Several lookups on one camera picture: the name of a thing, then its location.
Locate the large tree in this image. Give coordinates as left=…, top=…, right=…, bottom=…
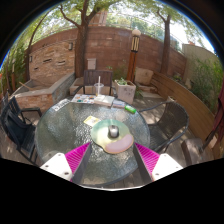
left=59, top=0, right=102, bottom=80

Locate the white planter box with plant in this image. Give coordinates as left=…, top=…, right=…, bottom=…
left=114, top=77, right=137, bottom=105

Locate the dark wicker chair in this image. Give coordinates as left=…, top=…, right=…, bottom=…
left=138, top=100, right=190, bottom=155

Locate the clear plastic cup with straw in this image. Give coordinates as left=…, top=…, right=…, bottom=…
left=93, top=75, right=105, bottom=98

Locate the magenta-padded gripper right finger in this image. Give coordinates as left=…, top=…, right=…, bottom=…
left=132, top=142, right=184, bottom=184

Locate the dark grey computer mouse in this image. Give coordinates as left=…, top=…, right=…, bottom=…
left=107, top=124, right=120, bottom=139

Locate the small green bottle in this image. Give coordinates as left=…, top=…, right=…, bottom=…
left=124, top=104, right=137, bottom=115

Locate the beige wall box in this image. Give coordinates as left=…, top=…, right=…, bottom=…
left=86, top=57, right=97, bottom=70

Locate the black backpack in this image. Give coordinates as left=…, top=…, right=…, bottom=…
left=1, top=109, right=25, bottom=142

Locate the beige stone slab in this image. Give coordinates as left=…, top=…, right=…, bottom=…
left=134, top=67, right=154, bottom=86

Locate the wooden garden lamp post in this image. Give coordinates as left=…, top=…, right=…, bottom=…
left=125, top=28, right=142, bottom=84

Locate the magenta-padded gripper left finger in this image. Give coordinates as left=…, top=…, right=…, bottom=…
left=39, top=142, right=92, bottom=185

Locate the dark wooden slatted chair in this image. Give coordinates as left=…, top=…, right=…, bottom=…
left=73, top=69, right=116, bottom=98

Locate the black slatted armchair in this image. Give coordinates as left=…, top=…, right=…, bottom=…
left=0, top=95, right=43, bottom=166

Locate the large white book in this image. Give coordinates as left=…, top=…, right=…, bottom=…
left=94, top=94, right=115, bottom=108

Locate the colourful printed sheet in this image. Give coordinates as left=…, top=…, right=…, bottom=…
left=70, top=93, right=98, bottom=105

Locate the slender tree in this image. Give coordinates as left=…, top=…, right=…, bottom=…
left=155, top=8, right=175, bottom=76

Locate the raised stone planter bed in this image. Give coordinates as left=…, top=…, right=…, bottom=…
left=13, top=72, right=77, bottom=106

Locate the green mouse pad, pink rest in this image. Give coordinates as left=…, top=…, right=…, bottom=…
left=90, top=118, right=135, bottom=155

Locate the small white book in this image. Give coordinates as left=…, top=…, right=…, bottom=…
left=112, top=99, right=127, bottom=110

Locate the yellow card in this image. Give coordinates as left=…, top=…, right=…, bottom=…
left=83, top=115, right=102, bottom=128

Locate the beige stone bench block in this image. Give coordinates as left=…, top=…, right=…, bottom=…
left=69, top=77, right=86, bottom=96

